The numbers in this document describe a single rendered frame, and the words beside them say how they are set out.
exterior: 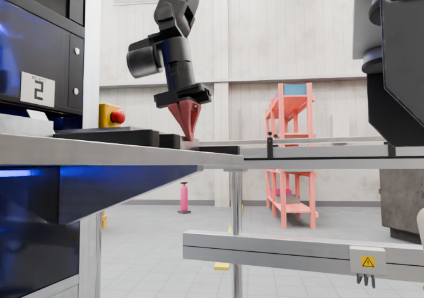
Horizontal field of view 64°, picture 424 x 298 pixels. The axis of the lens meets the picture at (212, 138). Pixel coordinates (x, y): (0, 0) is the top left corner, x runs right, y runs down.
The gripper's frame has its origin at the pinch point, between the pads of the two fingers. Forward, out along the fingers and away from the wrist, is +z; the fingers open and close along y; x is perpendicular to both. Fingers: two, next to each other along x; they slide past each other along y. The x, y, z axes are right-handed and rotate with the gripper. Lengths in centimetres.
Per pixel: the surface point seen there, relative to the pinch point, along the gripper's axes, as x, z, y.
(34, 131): 30.7, 0.1, 6.9
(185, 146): 0.9, 1.8, 0.8
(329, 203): -684, 94, -6
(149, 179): 0.4, 6.8, 9.9
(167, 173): 0.5, 6.2, 5.7
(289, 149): -82, 2, -10
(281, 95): -412, -93, 21
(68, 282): -3.5, 26.6, 36.9
